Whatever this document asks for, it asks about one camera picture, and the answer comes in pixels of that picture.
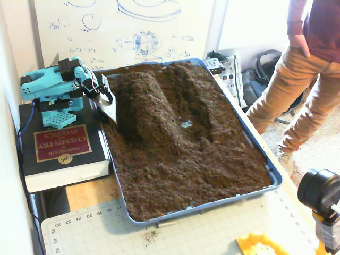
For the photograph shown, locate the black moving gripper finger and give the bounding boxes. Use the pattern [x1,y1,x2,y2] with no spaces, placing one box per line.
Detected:
[100,89,114,104]

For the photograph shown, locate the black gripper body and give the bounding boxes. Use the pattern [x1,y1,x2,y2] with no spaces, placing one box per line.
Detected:
[95,73,110,98]

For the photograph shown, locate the silver taped blade gripper finger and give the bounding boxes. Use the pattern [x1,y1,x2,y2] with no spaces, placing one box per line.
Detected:
[95,92,118,125]

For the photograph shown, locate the brown soil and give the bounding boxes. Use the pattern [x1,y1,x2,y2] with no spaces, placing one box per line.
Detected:
[91,60,273,223]

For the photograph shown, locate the maroon sleeved person forearm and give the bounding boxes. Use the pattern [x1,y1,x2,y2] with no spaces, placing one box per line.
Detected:
[286,0,316,37]

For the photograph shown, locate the bare person hand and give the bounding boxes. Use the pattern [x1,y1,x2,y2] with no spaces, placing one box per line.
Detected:
[288,33,311,58]

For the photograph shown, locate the black chemistry physics handbook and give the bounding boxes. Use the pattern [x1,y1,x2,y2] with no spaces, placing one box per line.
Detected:
[18,95,112,194]

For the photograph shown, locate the whiteboard with blue sketches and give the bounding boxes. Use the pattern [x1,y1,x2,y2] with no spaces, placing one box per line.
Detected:
[33,0,216,78]

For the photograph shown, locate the black vented device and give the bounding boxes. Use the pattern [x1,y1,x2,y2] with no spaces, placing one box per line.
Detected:
[203,57,225,75]

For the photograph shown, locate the white electronics box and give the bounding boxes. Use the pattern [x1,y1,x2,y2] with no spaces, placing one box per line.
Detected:
[219,54,248,108]

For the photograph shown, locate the spilled soil crumbs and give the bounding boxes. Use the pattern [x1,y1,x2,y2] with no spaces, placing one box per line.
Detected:
[143,229,160,241]

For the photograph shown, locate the pale green cutting mat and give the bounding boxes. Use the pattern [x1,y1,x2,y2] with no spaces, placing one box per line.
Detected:
[41,185,319,255]

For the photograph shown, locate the black backpack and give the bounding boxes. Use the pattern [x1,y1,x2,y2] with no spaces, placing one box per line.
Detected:
[241,49,306,115]

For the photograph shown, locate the blue plastic tray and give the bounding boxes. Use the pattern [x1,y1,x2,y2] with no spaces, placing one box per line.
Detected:
[84,57,284,227]

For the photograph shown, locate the white shoe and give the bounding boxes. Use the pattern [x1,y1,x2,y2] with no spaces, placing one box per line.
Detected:
[276,146,295,178]

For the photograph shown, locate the person in tan trousers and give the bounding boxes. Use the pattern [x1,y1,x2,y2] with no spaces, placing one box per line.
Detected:
[245,0,340,155]

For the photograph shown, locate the yellow plastic part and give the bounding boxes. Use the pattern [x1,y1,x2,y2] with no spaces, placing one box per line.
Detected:
[236,232,294,255]

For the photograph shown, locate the yellow grey lens stand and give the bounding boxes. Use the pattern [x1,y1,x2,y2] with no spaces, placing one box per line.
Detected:
[311,207,340,255]

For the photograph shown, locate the blue cable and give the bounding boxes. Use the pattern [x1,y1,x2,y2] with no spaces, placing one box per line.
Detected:
[15,102,37,160]

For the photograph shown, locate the black cable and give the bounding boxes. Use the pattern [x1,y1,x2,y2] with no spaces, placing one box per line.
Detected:
[15,148,46,255]

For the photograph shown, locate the black camera lens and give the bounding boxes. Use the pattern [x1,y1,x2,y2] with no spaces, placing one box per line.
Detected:
[297,168,340,213]

